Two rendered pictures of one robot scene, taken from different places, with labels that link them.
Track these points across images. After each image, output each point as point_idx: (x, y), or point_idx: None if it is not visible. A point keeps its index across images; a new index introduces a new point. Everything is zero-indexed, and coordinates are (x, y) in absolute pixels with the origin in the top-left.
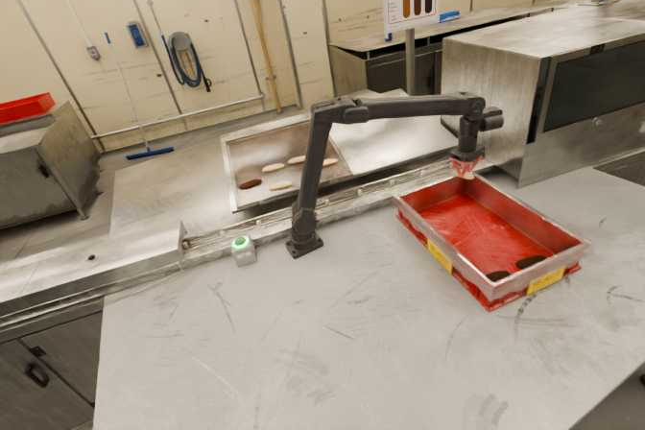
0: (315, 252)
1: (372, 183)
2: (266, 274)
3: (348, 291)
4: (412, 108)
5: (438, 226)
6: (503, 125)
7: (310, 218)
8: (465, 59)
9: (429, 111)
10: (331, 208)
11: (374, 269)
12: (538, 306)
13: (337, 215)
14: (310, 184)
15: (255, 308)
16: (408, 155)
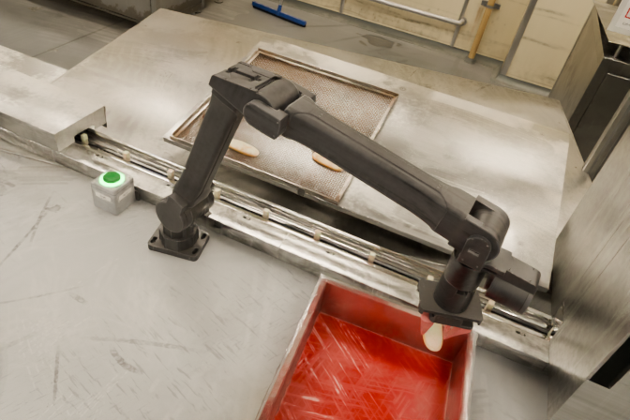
0: (174, 261)
1: (348, 236)
2: (103, 237)
3: (134, 339)
4: (364, 169)
5: (340, 369)
6: (593, 316)
7: (176, 214)
8: None
9: (392, 193)
10: (256, 225)
11: (195, 344)
12: None
13: (252, 239)
14: (192, 171)
15: (41, 264)
16: (442, 239)
